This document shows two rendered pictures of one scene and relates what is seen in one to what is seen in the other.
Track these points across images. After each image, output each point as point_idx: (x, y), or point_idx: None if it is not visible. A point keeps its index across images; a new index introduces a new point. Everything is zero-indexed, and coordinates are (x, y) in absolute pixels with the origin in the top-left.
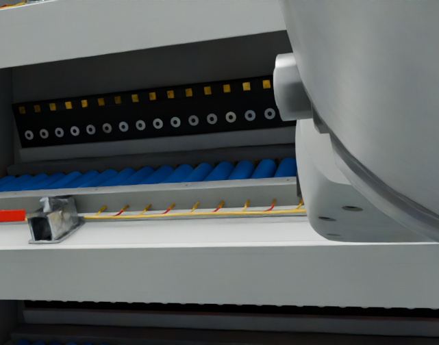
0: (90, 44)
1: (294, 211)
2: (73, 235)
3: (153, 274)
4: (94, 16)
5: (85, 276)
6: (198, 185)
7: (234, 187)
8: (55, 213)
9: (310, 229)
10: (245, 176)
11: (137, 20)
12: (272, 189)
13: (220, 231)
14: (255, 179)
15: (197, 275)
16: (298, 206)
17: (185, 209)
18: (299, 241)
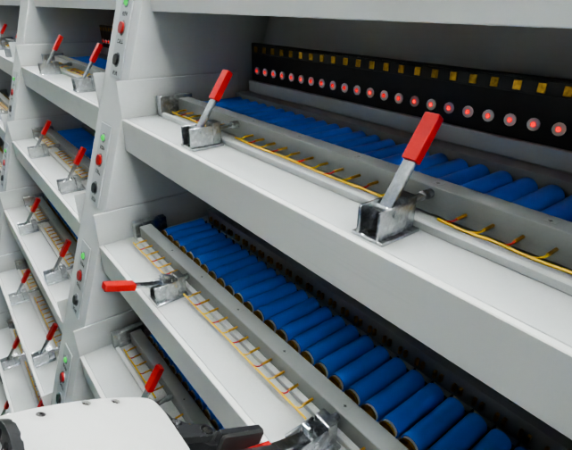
0: (201, 193)
1: (266, 379)
2: (171, 304)
3: (183, 361)
4: (203, 177)
5: (161, 335)
6: (241, 315)
7: (253, 333)
8: (161, 288)
9: (261, 401)
10: (292, 318)
11: (220, 194)
12: (270, 352)
13: (224, 361)
14: (274, 333)
15: (198, 380)
16: (271, 377)
17: (232, 325)
18: (240, 407)
